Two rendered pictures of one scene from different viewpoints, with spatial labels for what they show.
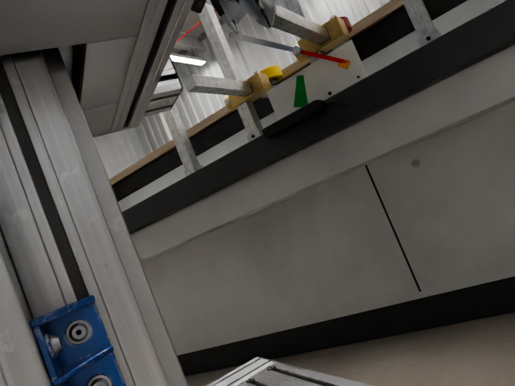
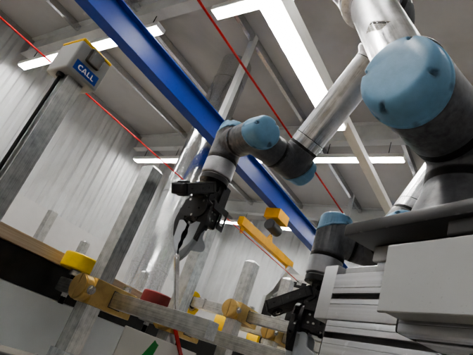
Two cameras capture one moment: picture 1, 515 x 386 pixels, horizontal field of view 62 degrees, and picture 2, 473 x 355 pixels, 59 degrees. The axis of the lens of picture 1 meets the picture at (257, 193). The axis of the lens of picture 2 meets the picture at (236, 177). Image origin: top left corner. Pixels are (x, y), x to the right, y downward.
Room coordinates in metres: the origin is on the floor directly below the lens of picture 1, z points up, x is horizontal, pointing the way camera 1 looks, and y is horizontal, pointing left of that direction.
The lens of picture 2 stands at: (0.91, 0.78, 0.78)
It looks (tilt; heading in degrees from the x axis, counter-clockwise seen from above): 24 degrees up; 278
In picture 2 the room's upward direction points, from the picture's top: 21 degrees clockwise
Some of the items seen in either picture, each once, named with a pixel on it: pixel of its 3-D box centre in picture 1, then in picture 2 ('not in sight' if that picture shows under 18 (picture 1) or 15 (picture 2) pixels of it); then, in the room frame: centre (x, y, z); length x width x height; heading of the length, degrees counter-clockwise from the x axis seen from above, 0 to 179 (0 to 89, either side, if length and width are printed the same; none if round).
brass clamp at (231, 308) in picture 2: not in sight; (240, 313); (0.93, -0.50, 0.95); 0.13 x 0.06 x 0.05; 58
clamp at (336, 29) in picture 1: (320, 41); (177, 324); (1.07, -0.29, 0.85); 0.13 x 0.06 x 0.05; 58
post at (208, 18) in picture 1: (234, 80); (106, 267); (1.21, -0.06, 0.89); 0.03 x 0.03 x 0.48; 58
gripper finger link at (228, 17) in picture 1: (232, 11); (196, 244); (1.07, -0.12, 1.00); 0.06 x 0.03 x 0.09; 58
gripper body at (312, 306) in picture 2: not in sight; (317, 306); (0.78, -0.13, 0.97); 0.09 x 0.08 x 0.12; 148
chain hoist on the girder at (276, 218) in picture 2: not in sight; (273, 226); (0.95, -5.37, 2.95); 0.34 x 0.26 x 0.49; 58
